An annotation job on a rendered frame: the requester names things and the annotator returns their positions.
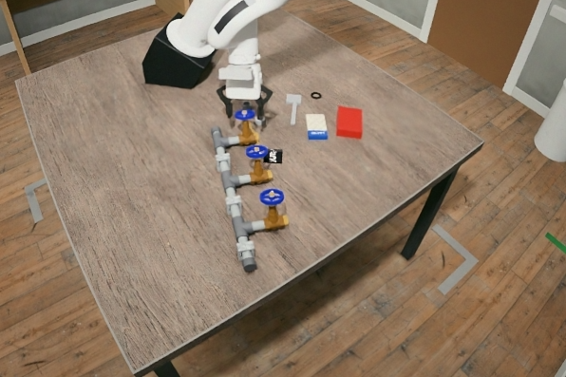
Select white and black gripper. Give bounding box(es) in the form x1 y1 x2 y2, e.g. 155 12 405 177
217 63 273 121

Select grey and white pipe manifold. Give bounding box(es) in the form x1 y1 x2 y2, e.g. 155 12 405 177
211 110 289 271

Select black tag with gold chain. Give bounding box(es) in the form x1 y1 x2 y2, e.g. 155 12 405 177
250 123 283 163

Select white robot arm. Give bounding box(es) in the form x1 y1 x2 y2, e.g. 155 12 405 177
167 0 290 80

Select red block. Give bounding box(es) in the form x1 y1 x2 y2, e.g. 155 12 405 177
336 106 362 139

